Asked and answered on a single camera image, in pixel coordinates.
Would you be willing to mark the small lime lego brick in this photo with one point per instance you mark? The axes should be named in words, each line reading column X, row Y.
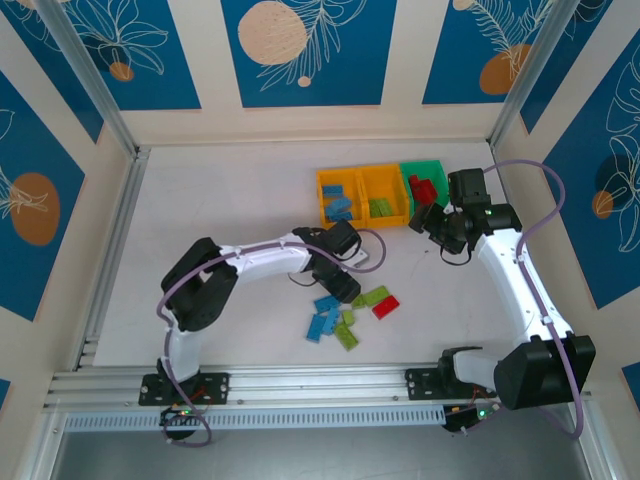
column 358, row 301
column 348, row 317

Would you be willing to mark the long lime lego brick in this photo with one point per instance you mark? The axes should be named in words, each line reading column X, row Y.
column 347, row 336
column 376, row 295

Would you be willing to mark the red L-shaped lego brick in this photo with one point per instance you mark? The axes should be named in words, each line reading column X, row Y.
column 427, row 192

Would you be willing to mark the long red lego brick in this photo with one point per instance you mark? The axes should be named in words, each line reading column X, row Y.
column 386, row 306

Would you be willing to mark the small red lego brick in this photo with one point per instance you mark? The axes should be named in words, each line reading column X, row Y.
column 414, row 180

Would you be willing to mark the lime L-shaped lego brick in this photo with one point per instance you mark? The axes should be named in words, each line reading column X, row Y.
column 381, row 207

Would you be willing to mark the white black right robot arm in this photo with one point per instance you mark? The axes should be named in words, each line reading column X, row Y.
column 515, row 285

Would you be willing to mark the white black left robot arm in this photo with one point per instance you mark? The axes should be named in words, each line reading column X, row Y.
column 265, row 255

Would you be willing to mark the green plastic bin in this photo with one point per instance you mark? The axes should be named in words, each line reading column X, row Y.
column 427, row 167

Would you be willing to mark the yellow plastic bin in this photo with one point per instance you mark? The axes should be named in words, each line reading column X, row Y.
column 357, row 197
column 380, row 182

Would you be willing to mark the circuit board with green light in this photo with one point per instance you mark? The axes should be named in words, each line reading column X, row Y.
column 182, row 414
column 470, row 417

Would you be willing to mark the long aluminium base rail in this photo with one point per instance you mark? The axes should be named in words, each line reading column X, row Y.
column 310, row 382

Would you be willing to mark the aluminium frame post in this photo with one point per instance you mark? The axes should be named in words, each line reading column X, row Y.
column 535, row 70
column 90, row 75

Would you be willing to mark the aluminium side rail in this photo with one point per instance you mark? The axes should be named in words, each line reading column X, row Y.
column 112, row 260

